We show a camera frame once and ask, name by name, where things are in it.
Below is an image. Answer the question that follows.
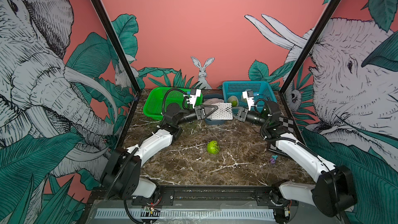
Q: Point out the white foam net sleeve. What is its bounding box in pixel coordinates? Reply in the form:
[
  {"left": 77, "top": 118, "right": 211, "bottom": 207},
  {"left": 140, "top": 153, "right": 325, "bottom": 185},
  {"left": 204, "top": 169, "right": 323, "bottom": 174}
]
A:
[
  {"left": 209, "top": 103, "right": 234, "bottom": 121},
  {"left": 227, "top": 95, "right": 239, "bottom": 107}
]

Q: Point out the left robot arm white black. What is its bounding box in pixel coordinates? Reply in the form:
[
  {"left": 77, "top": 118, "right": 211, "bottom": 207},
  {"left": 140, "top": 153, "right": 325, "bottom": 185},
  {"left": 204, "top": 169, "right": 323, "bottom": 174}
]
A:
[{"left": 100, "top": 103, "right": 218, "bottom": 203}]

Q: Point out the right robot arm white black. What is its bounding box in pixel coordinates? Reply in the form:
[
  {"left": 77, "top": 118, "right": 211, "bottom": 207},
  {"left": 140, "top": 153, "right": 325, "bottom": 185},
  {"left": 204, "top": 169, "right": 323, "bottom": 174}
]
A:
[{"left": 234, "top": 101, "right": 358, "bottom": 217}]

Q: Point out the stack of white foam nets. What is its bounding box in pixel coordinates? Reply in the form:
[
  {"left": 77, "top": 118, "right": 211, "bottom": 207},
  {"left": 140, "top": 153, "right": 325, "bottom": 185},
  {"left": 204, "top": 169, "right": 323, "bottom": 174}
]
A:
[{"left": 203, "top": 98, "right": 224, "bottom": 106}]

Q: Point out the dark blue small bin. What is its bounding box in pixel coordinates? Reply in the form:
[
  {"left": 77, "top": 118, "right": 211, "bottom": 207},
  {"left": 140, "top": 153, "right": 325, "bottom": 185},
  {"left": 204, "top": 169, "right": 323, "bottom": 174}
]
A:
[{"left": 203, "top": 93, "right": 226, "bottom": 125}]

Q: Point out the teal plastic basket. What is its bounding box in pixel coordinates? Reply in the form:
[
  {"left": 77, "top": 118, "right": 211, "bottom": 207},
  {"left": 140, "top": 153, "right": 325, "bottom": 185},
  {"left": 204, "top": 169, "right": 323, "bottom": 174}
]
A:
[{"left": 222, "top": 80, "right": 277, "bottom": 107}]

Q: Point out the bright green plastic basket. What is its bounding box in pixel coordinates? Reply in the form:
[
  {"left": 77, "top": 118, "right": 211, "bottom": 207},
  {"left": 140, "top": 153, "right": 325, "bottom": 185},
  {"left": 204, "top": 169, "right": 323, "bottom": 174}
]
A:
[{"left": 143, "top": 87, "right": 193, "bottom": 120}]

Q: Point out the black white checkerboard plate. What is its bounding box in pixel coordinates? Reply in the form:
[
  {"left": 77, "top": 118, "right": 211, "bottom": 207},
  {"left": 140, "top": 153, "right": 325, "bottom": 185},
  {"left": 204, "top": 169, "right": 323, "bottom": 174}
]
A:
[{"left": 267, "top": 117, "right": 298, "bottom": 150}]

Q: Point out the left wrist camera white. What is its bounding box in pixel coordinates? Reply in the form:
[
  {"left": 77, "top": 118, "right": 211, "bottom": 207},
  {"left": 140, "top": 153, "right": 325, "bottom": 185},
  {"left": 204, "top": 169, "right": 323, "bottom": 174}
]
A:
[{"left": 187, "top": 89, "right": 202, "bottom": 107}]

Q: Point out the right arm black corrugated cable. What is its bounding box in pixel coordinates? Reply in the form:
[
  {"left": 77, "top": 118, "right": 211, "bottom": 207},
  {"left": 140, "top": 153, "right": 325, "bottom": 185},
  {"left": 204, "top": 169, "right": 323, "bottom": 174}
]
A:
[{"left": 253, "top": 97, "right": 274, "bottom": 122}]

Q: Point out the black front mounting rail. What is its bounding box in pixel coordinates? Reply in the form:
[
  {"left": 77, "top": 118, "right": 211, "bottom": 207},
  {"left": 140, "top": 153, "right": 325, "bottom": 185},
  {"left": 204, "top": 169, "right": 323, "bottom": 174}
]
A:
[{"left": 88, "top": 185, "right": 338, "bottom": 207}]

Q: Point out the white slotted cable duct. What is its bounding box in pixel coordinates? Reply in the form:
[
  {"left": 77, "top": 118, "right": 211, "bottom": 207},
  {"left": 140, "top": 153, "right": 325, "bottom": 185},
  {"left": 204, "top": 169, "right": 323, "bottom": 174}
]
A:
[{"left": 94, "top": 208, "right": 276, "bottom": 222}]

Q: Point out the black right frame post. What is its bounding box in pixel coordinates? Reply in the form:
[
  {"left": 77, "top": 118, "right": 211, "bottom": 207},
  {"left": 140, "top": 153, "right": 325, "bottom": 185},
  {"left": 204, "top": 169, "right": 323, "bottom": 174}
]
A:
[{"left": 279, "top": 0, "right": 341, "bottom": 94}]

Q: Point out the black frame post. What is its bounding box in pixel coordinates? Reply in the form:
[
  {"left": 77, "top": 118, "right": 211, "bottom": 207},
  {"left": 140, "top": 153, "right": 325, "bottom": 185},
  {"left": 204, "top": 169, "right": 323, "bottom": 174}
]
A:
[
  {"left": 90, "top": 0, "right": 142, "bottom": 94},
  {"left": 279, "top": 0, "right": 341, "bottom": 94}
]

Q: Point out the black left frame post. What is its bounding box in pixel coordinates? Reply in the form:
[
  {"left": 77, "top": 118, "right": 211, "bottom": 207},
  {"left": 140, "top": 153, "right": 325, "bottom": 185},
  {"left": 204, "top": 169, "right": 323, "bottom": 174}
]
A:
[{"left": 90, "top": 0, "right": 142, "bottom": 94}]

